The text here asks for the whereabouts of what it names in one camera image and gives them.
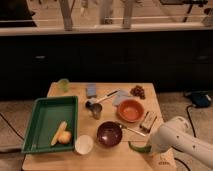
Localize green pepper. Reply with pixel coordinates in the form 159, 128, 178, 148
128, 141, 151, 153

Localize white paper cup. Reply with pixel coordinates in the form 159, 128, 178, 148
75, 135, 94, 155

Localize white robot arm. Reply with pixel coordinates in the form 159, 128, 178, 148
149, 116, 213, 169

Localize metal measuring cup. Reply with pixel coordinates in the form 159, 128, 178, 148
85, 101, 102, 120

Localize green plastic tray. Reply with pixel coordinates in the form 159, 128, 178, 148
22, 96, 78, 154

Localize dark purple bowl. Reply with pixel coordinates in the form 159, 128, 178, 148
96, 121, 123, 147

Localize metal spoon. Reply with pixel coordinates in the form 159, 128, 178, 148
117, 124, 146, 137

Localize black cable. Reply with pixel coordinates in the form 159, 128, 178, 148
186, 104, 198, 137

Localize blue sponge block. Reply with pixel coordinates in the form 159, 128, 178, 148
86, 84, 96, 98

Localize dark blue floor object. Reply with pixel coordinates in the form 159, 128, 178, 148
184, 91, 212, 108

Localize green small cup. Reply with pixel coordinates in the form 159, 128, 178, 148
58, 78, 69, 92

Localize silver knife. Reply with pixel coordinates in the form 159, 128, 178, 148
95, 90, 118, 103

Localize grey blue cloth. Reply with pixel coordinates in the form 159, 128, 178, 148
112, 90, 133, 106

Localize brown grape bunch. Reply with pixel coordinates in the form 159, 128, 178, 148
130, 85, 145, 99

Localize orange fruit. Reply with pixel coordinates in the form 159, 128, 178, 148
58, 131, 71, 144

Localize orange bowl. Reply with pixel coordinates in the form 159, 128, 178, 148
117, 99, 144, 123

